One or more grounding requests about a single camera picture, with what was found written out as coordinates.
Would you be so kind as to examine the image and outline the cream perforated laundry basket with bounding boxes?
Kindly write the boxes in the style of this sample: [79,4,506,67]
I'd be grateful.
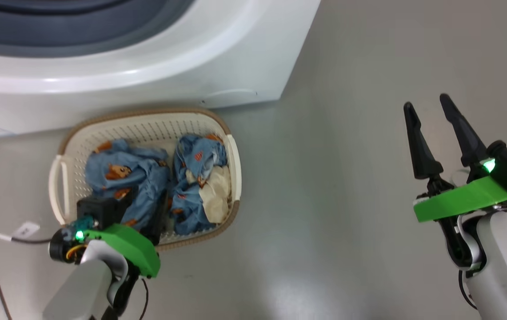
[49,108,242,250]

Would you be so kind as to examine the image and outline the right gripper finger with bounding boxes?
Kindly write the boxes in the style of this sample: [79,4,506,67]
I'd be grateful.
[439,93,489,169]
[403,102,444,180]

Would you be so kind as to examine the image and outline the blue cartoon print garment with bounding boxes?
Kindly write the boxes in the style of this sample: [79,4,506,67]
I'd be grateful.
[85,139,170,232]

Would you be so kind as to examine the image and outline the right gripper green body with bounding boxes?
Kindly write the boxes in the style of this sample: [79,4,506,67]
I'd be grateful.
[413,168,507,272]

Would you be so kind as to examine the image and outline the round drain filter cover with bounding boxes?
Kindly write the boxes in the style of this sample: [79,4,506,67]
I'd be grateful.
[202,89,258,107]

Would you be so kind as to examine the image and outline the white front-load washing machine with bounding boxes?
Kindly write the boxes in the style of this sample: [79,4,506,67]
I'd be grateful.
[0,0,321,136]

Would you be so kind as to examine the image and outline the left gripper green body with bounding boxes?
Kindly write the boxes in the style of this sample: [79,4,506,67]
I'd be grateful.
[82,224,161,312]

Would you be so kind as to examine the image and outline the white cable tag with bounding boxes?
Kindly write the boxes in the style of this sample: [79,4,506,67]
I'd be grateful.
[13,221,40,238]

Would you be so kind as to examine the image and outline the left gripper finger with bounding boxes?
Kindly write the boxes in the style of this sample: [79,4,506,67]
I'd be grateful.
[140,190,168,246]

